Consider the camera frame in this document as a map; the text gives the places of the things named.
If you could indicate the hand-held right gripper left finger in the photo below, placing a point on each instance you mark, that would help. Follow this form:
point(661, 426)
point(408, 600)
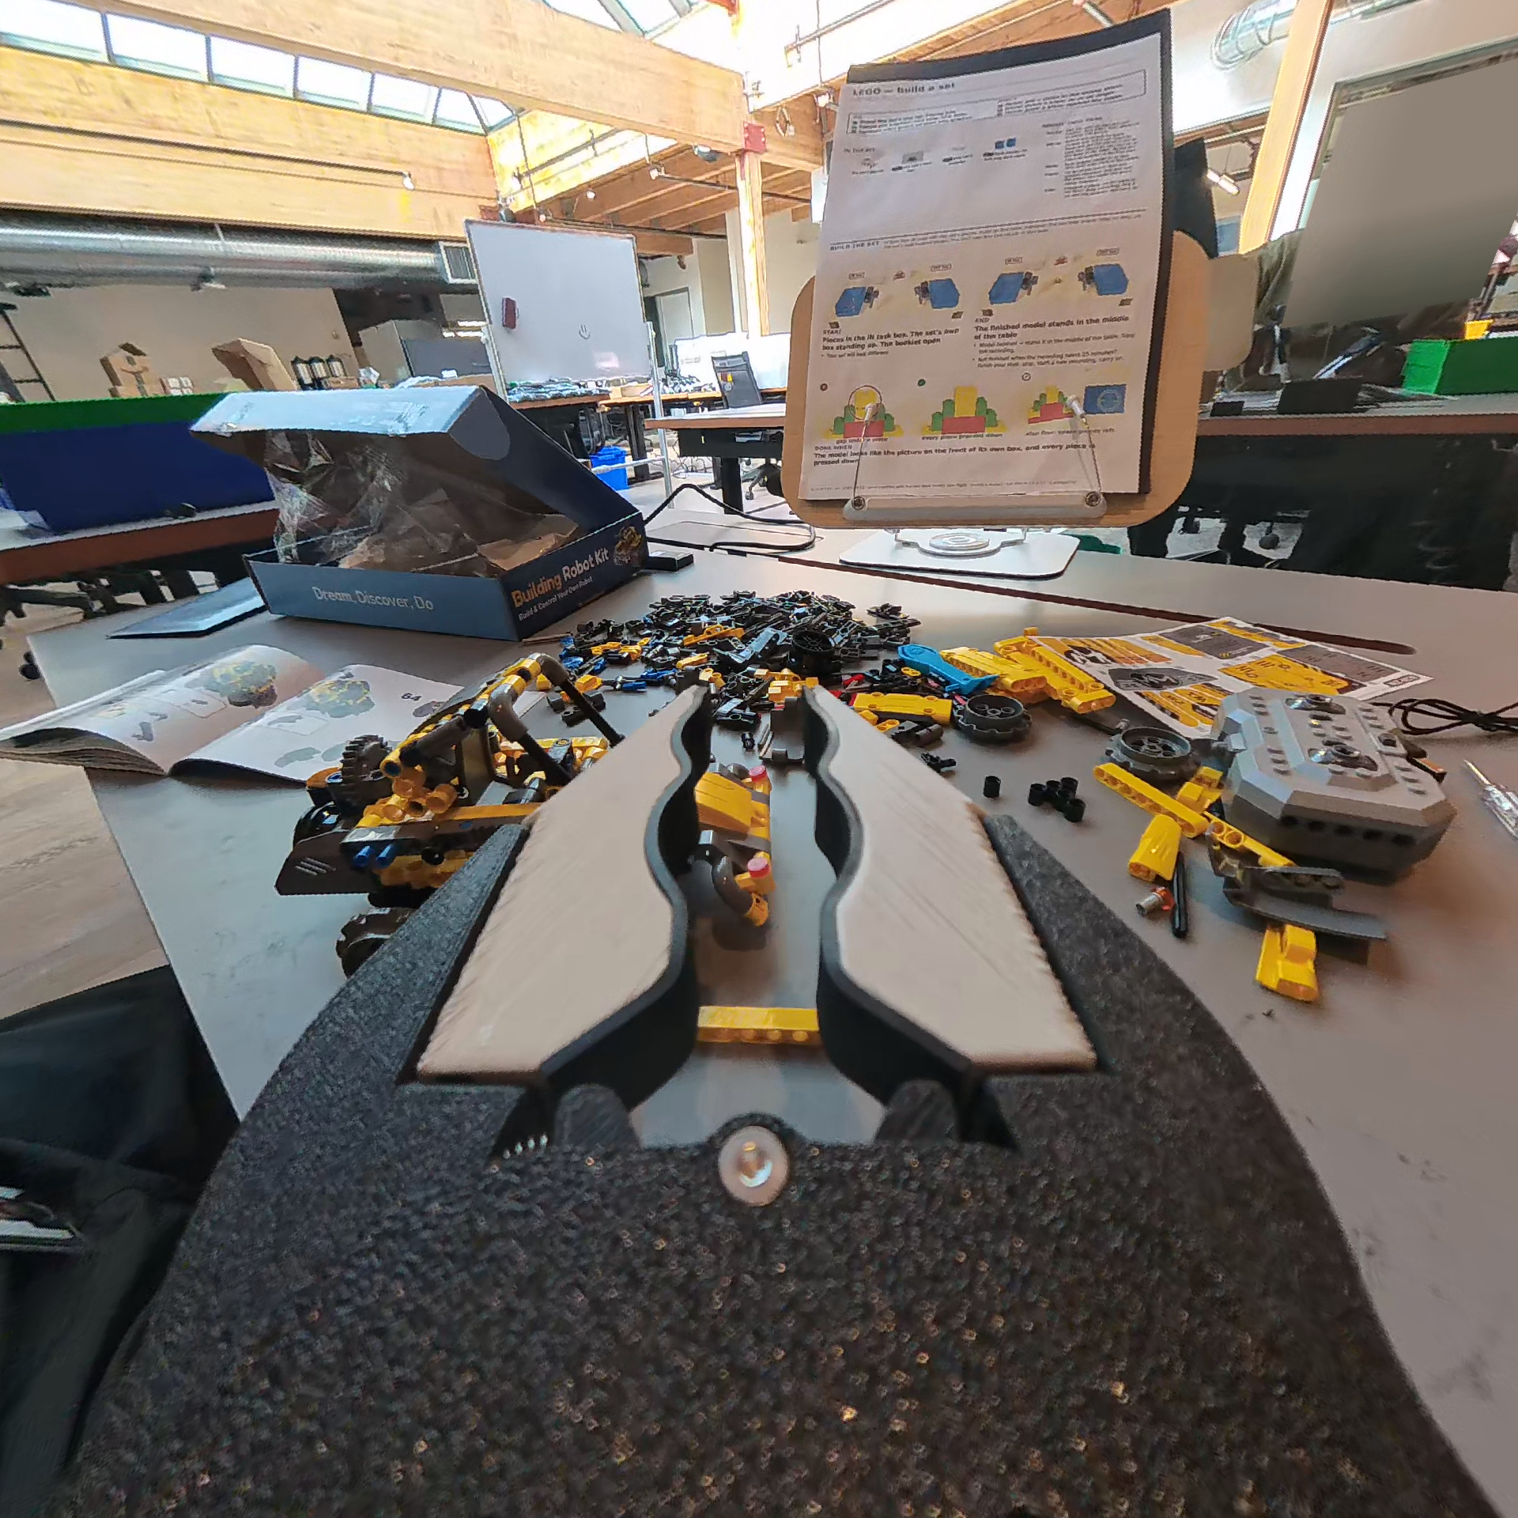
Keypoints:
point(556, 926)

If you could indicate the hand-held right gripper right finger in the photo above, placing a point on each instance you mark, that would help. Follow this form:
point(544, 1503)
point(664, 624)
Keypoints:
point(949, 937)

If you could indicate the yellow brick toy car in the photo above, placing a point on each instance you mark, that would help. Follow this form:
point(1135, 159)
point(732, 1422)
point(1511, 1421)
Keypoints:
point(403, 807)

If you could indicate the long yellow brick beam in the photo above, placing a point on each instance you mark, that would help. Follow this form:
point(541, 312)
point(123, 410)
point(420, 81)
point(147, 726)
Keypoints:
point(759, 1025)

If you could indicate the grey desk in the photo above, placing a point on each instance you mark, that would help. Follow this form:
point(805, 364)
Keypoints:
point(1304, 1127)

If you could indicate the cluster of black connectors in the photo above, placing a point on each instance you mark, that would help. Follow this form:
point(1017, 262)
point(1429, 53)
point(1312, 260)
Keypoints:
point(1058, 799)

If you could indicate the black toy wheel hub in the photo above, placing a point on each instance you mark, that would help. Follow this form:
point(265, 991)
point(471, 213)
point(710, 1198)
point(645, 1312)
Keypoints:
point(990, 719)

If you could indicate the thin black axle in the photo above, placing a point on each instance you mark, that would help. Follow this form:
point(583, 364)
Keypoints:
point(1178, 896)

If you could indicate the yellow angled brick beam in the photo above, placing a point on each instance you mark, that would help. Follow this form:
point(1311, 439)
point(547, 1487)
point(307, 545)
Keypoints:
point(1149, 798)

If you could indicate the blue brick separator tool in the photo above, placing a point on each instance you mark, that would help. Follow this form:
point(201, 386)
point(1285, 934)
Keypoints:
point(942, 666)

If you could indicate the grey toy wheel hub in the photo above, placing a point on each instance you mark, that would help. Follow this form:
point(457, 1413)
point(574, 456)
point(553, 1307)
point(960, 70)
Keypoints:
point(1149, 750)

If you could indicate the bundle of yellow beams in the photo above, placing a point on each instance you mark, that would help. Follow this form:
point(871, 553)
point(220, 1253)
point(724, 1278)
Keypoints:
point(1031, 671)

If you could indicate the yellow brick panel piece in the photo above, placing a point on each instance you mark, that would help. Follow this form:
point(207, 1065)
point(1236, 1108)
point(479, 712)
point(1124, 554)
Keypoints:
point(1287, 959)

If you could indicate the pile of small brick parts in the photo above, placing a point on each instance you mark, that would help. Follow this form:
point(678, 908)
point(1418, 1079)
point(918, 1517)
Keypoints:
point(759, 641)

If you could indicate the dark grey curved panel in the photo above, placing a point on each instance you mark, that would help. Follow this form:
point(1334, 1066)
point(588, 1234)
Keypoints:
point(1304, 902)

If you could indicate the blue cardboard kit box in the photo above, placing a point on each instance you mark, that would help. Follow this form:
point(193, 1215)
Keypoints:
point(390, 600)

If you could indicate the open instruction booklet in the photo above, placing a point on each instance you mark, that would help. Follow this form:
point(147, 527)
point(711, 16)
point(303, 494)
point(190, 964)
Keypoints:
point(237, 736)

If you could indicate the black power adapter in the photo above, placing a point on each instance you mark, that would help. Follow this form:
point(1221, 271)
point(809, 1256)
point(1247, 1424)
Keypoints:
point(670, 560)

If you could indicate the grey brick battery box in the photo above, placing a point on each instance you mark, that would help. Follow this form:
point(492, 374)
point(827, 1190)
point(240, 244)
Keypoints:
point(1315, 771)

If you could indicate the yellow grey sticker sheet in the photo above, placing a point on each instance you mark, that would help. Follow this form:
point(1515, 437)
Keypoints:
point(1281, 665)

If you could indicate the clear plastic bags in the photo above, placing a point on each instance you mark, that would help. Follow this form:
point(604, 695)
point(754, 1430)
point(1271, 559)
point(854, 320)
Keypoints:
point(390, 499)

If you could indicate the small blue bin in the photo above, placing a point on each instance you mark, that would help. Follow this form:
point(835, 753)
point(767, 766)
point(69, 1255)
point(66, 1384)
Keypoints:
point(609, 469)

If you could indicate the dark blue flat folder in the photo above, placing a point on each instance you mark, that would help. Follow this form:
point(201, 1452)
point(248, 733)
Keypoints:
point(190, 611)

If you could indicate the person's dark clothing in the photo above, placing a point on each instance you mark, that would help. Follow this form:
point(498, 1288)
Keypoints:
point(82, 1127)

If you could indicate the rolling whiteboard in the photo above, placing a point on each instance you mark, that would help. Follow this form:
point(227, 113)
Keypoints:
point(556, 296)

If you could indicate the blue tub with green lid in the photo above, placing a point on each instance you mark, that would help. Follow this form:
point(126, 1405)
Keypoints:
point(118, 475)

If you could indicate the printed instruction sheet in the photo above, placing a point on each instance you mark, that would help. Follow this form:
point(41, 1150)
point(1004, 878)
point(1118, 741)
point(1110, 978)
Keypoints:
point(983, 238)

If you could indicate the green storage bin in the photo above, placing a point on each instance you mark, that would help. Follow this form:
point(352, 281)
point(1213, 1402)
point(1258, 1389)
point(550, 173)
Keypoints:
point(1458, 366)

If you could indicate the large grey board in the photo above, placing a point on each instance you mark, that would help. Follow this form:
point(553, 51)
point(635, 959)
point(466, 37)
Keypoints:
point(1399, 190)

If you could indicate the silver ventilation duct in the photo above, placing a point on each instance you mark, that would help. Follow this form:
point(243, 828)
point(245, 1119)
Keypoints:
point(237, 252)

